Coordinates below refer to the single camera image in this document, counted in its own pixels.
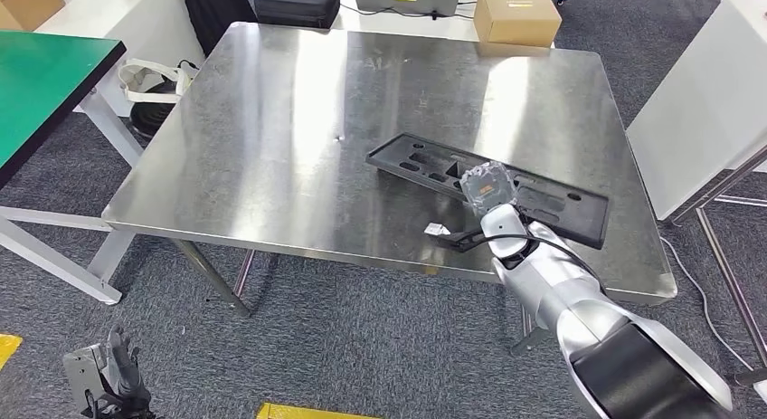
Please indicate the black hard case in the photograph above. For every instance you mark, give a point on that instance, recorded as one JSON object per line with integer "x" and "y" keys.
{"x": 296, "y": 5}

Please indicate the long black car part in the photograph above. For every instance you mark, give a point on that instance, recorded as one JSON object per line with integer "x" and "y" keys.
{"x": 551, "y": 206}

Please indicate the white panel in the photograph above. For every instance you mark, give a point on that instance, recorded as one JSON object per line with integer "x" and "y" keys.
{"x": 701, "y": 104}

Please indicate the stainless steel workbench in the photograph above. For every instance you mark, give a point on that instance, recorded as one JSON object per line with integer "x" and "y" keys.
{"x": 287, "y": 134}

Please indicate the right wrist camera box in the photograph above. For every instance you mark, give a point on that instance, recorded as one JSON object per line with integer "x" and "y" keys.
{"x": 455, "y": 239}

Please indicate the yellow floor tape square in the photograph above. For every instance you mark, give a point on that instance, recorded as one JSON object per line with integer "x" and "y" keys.
{"x": 311, "y": 412}
{"x": 9, "y": 347}

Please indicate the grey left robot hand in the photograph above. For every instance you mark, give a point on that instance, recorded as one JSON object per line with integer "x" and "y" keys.
{"x": 126, "y": 368}

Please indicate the clear plastic film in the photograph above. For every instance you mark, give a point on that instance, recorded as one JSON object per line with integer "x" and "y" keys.
{"x": 488, "y": 185}

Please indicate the person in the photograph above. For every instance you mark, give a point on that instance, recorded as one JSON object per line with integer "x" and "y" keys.
{"x": 215, "y": 14}

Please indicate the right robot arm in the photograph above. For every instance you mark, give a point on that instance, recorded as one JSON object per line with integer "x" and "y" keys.
{"x": 569, "y": 296}

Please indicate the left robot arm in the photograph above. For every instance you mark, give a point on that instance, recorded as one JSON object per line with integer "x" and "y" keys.
{"x": 120, "y": 413}

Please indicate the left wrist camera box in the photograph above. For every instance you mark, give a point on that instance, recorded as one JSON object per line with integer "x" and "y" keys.
{"x": 84, "y": 368}

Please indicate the cardboard box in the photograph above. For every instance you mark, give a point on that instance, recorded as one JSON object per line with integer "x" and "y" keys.
{"x": 30, "y": 5}
{"x": 518, "y": 14}

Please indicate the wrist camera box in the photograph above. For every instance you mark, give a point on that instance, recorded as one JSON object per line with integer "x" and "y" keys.
{"x": 84, "y": 368}
{"x": 455, "y": 239}

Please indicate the green top white table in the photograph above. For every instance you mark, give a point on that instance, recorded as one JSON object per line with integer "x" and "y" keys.
{"x": 36, "y": 86}

